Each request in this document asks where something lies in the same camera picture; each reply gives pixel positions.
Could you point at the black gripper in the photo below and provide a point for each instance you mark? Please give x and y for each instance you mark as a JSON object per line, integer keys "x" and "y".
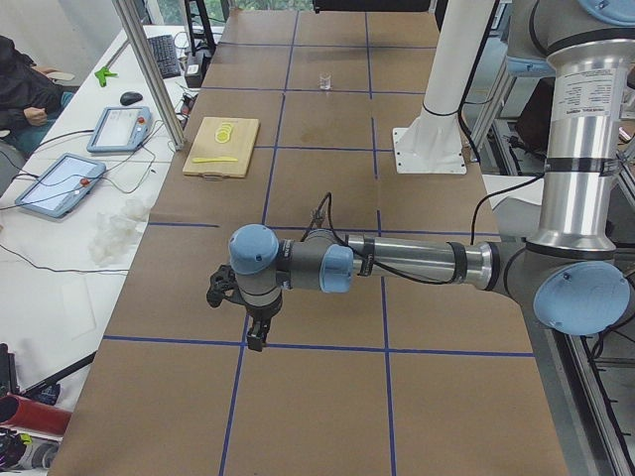
{"x": 261, "y": 313}

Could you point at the small glass beaker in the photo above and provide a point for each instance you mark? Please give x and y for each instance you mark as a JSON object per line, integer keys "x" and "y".
{"x": 324, "y": 81}

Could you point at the steel jigger measuring cup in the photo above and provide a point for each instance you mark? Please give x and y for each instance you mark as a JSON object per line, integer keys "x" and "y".
{"x": 318, "y": 219}

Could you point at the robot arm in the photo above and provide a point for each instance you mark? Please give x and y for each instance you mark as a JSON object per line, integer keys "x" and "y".
{"x": 563, "y": 274}

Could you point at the white crumpled cloth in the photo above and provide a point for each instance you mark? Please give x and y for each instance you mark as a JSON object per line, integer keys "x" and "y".
{"x": 116, "y": 233}

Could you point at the yellow plastic knife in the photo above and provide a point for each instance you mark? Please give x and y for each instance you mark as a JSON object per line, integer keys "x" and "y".
{"x": 218, "y": 159}

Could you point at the lemon slices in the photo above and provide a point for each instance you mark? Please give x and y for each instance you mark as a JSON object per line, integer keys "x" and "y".
{"x": 223, "y": 132}

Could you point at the wooden cutting board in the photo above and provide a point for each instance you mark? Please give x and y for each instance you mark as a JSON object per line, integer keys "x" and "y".
{"x": 240, "y": 146}

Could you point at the upper teach pendant tablet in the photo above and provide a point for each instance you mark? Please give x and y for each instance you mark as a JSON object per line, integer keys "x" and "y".
{"x": 120, "y": 130}

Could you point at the teach pendant tablet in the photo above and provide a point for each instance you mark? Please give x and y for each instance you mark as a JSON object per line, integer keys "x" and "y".
{"x": 120, "y": 130}
{"x": 62, "y": 186}

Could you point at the lower teach pendant tablet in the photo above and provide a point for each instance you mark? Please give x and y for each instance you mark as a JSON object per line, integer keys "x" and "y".
{"x": 62, "y": 186}

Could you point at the red cylinder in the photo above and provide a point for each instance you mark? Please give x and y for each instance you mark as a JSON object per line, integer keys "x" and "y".
{"x": 19, "y": 412}

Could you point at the black computer mouse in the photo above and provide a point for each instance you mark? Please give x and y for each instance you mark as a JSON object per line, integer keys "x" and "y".
{"x": 130, "y": 97}

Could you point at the black desktop box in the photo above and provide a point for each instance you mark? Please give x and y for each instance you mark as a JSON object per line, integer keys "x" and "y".
{"x": 195, "y": 69}

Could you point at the black keyboard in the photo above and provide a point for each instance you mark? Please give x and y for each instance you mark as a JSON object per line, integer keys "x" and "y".
{"x": 165, "y": 55}

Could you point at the green plastic clamp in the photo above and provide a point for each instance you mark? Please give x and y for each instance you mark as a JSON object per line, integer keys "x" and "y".
{"x": 103, "y": 74}

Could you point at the seated person in black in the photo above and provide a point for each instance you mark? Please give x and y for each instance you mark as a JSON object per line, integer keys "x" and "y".
{"x": 30, "y": 101}

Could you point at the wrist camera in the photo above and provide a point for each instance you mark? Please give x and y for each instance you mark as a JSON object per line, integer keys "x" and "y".
{"x": 223, "y": 286}

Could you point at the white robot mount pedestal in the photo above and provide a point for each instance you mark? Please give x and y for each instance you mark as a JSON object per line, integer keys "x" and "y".
{"x": 432, "y": 145}

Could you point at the aluminium frame post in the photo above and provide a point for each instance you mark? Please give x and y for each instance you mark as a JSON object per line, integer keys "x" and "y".
{"x": 136, "y": 35}

